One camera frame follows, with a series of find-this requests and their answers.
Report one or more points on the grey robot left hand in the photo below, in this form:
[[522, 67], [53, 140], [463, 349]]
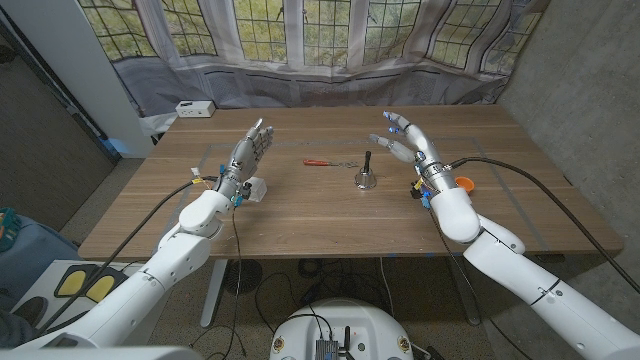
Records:
[[245, 157]]

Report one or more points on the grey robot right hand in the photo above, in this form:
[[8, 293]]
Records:
[[425, 150]]

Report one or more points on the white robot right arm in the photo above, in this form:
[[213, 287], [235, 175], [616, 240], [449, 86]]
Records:
[[500, 260]]

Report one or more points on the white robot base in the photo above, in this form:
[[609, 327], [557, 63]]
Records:
[[345, 320]]

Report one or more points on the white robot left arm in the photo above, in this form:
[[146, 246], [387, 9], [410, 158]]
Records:
[[180, 250]]

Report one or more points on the white cube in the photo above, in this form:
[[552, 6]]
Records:
[[258, 190]]

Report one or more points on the small orange cup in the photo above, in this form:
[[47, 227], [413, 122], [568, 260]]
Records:
[[466, 185]]

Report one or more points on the white power box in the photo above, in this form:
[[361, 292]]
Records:
[[195, 109]]

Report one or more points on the grey tape outline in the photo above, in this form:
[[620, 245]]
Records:
[[325, 143]]

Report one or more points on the printed window backdrop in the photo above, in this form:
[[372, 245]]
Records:
[[325, 85]]

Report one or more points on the black round floor fan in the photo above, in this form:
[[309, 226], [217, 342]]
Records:
[[245, 276]]

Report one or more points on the white table leg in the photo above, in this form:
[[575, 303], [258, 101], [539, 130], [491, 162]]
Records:
[[215, 290]]

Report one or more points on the grey table leg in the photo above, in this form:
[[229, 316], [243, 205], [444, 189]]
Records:
[[465, 295]]

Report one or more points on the black yellow foot pedal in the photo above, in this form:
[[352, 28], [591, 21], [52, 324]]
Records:
[[100, 289], [72, 282]]

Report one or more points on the black antenna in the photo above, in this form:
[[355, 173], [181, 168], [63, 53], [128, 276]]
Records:
[[347, 340]]

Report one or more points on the grey electronics box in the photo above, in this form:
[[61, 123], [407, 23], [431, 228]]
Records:
[[326, 350]]

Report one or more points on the white floor board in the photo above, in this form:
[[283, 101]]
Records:
[[47, 270]]

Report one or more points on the blue grey cushion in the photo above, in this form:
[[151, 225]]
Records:
[[35, 250]]

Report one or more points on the white robot chest edge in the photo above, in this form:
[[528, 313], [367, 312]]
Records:
[[100, 354]]

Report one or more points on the teal fabric item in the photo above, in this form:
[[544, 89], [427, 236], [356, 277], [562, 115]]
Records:
[[7, 227]]

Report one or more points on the dark shoe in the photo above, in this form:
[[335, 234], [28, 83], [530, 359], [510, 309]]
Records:
[[30, 310]]

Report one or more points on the person's dark trouser leg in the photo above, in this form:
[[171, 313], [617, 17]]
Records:
[[12, 330]]

